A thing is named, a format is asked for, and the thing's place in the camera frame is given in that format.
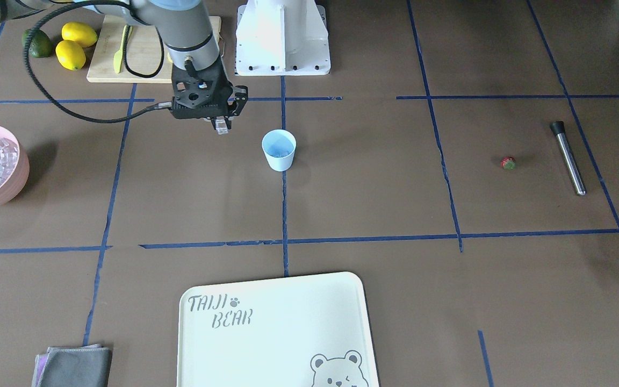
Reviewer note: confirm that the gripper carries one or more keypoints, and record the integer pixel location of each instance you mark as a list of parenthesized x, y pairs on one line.
[(239, 100)]

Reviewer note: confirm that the clear ice cube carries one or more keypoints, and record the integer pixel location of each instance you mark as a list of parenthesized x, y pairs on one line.
[(278, 152), (222, 128)]

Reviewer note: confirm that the light blue cup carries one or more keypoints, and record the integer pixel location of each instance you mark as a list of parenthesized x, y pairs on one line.
[(283, 139)]

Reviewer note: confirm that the small strawberry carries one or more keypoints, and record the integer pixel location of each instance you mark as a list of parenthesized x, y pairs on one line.
[(508, 163)]

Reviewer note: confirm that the steel muddler black tip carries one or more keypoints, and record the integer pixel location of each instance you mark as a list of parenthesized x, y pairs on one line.
[(559, 131)]

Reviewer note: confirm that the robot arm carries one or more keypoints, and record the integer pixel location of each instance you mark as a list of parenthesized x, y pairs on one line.
[(184, 27)]

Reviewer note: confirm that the wooden cutting board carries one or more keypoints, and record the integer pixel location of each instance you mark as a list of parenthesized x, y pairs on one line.
[(143, 54)]

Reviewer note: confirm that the yellow lemon far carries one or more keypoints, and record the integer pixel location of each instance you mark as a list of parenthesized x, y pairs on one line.
[(82, 34)]

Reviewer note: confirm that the yellow lemon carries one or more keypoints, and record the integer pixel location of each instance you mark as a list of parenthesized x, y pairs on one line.
[(82, 34), (70, 55)]

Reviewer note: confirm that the yellow lemon near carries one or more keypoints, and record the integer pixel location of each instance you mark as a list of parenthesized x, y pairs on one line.
[(70, 55)]

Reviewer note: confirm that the green lime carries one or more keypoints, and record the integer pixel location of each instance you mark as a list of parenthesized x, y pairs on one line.
[(40, 45)]

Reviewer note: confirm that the cream bear tray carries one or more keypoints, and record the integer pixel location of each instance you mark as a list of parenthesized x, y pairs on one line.
[(307, 330)]

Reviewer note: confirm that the grey folded cloth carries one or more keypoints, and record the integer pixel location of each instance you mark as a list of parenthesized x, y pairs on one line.
[(69, 366)]

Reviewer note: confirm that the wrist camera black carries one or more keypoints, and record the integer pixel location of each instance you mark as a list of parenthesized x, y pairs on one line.
[(189, 96)]

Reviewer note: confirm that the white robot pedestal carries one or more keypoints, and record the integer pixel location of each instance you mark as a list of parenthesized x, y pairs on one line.
[(282, 38)]

